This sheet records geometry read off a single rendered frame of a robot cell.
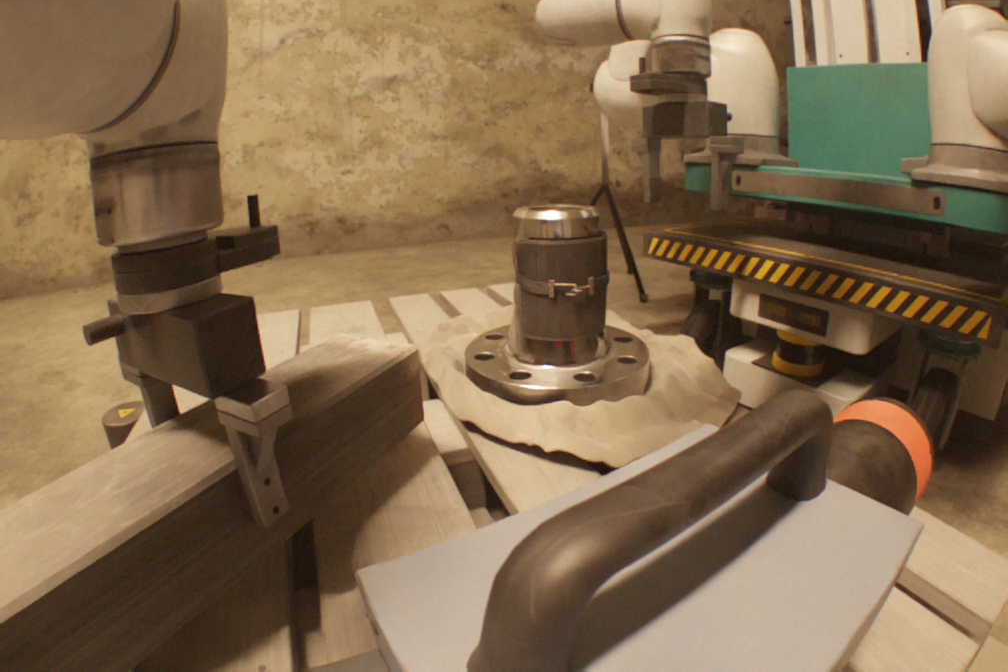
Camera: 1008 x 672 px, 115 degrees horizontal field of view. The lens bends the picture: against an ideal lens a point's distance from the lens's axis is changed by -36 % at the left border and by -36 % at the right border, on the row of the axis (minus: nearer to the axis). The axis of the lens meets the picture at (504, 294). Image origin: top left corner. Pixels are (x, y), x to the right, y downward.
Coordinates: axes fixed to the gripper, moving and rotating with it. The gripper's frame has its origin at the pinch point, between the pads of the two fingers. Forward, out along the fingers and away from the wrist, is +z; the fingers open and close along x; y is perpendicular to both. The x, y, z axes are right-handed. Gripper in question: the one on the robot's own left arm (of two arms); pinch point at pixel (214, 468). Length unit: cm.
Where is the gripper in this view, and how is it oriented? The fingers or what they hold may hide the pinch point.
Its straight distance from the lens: 40.3
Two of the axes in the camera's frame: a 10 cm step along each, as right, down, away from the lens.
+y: -3.8, 2.5, -8.9
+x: 9.3, 0.7, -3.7
